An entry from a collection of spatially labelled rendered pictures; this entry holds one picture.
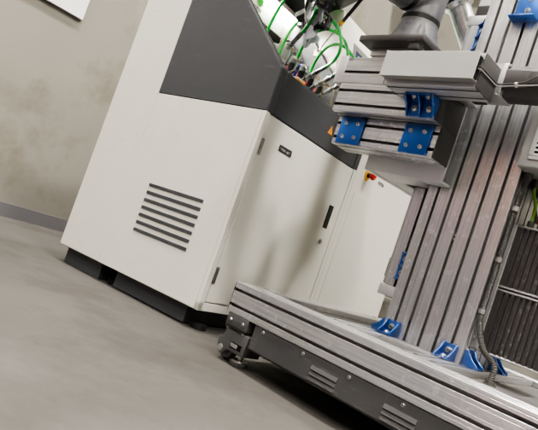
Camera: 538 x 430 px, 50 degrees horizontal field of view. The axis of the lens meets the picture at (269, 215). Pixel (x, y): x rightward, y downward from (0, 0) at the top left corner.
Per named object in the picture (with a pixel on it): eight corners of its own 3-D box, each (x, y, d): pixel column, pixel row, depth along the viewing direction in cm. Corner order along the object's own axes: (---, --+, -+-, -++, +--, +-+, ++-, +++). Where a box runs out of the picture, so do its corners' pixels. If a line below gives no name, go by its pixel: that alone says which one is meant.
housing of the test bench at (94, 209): (90, 277, 227) (216, -69, 234) (53, 258, 245) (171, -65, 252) (282, 312, 339) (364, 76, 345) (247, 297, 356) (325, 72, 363)
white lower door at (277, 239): (206, 302, 194) (271, 114, 197) (201, 299, 196) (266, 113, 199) (303, 319, 246) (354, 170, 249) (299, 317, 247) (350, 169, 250)
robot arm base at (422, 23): (443, 63, 170) (454, 32, 171) (420, 39, 160) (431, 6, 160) (400, 63, 181) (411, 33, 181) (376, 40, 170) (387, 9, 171)
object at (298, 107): (273, 114, 199) (288, 72, 200) (264, 113, 202) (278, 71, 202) (353, 168, 248) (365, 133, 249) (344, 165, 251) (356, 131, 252)
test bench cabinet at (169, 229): (189, 329, 192) (266, 110, 196) (90, 277, 227) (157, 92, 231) (298, 342, 248) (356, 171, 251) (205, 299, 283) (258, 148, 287)
